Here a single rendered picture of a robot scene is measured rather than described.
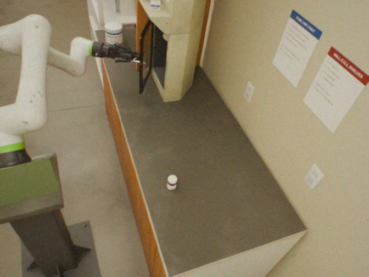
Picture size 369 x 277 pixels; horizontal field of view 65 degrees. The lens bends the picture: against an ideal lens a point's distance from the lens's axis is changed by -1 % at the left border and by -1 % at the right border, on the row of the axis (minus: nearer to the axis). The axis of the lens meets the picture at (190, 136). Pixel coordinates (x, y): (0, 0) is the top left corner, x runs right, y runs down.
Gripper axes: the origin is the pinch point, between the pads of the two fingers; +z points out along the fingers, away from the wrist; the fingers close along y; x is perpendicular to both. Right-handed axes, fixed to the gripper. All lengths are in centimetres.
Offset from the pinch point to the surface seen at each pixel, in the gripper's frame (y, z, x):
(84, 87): -120, -86, 107
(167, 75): -4.8, 20.0, -6.8
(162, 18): 30.0, 15.4, -9.1
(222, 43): 4, 51, 27
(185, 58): 5.6, 29.1, -2.1
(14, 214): -26, -30, -98
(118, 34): -15, -26, 50
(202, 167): -26, 49, -55
